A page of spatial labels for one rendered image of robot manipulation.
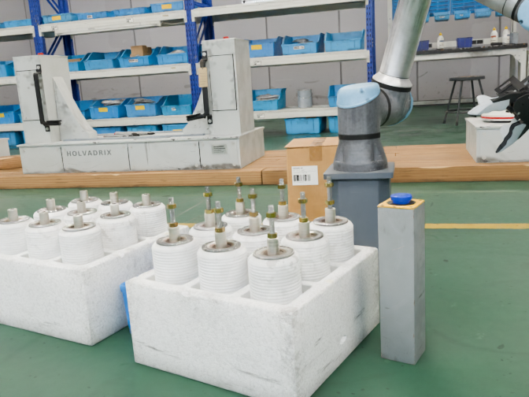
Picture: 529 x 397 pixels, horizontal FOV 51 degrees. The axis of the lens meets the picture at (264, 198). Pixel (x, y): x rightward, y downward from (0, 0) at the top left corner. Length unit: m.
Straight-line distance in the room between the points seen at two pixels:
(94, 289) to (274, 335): 0.50
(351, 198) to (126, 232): 0.60
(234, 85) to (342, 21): 6.35
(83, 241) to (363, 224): 0.73
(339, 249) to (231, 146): 2.03
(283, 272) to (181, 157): 2.34
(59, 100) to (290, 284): 2.98
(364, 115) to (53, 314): 0.92
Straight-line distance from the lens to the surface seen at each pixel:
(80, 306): 1.33
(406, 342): 1.15
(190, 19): 6.04
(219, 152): 3.18
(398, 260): 1.09
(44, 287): 1.40
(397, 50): 1.63
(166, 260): 1.12
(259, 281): 0.99
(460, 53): 6.35
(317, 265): 1.08
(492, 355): 1.23
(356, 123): 1.53
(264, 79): 9.63
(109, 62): 6.46
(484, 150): 3.03
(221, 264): 1.04
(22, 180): 3.75
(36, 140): 3.81
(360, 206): 1.54
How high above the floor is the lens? 0.56
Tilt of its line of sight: 12 degrees down
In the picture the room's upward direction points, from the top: 4 degrees counter-clockwise
